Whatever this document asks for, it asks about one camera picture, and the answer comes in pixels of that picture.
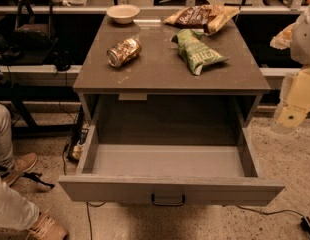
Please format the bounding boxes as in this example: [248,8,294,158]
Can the grey top drawer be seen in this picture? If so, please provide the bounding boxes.
[58,95,286,208]

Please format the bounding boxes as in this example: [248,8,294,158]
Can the black headphones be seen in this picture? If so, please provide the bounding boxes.
[52,51,72,72]

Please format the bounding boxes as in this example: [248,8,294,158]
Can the tan left shoe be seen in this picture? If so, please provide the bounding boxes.
[1,153,38,186]

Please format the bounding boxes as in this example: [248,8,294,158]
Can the black floor cable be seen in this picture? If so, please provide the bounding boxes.
[234,205,306,220]

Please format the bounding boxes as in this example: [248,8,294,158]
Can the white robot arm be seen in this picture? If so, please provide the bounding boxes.
[270,5,310,134]

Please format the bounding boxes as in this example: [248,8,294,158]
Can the person's left leg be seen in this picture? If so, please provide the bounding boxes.
[0,104,14,168]

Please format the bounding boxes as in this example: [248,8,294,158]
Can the tan right shoe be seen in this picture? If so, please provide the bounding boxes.
[28,212,68,240]

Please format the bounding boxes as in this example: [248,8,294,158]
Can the green chip bag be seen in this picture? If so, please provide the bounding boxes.
[171,29,228,76]

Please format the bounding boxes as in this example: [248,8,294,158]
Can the power strip on floor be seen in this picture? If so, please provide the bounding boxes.
[67,124,89,162]

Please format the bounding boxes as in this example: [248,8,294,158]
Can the person's right leg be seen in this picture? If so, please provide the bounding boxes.
[0,178,39,230]

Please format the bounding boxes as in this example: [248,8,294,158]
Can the tan shoe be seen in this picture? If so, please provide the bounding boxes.
[1,153,38,186]
[28,212,68,240]

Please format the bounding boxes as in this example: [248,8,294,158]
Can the brown chip bag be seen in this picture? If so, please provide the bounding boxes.
[164,4,240,35]

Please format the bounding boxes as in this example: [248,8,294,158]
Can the person's leg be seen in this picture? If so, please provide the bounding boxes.
[0,178,39,230]
[0,104,14,168]

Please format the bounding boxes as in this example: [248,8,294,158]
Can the black bag on shelf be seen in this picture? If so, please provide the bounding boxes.
[12,0,58,50]

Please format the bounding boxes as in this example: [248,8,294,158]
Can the grey drawer cabinet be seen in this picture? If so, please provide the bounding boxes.
[73,15,270,127]

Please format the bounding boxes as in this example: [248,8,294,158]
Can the brown soda can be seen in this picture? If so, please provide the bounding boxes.
[106,38,142,68]

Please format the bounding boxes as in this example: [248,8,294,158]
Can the white bowl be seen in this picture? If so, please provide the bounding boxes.
[106,4,140,24]

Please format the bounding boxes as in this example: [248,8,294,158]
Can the black strap on floor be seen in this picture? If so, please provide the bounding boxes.
[0,163,56,190]

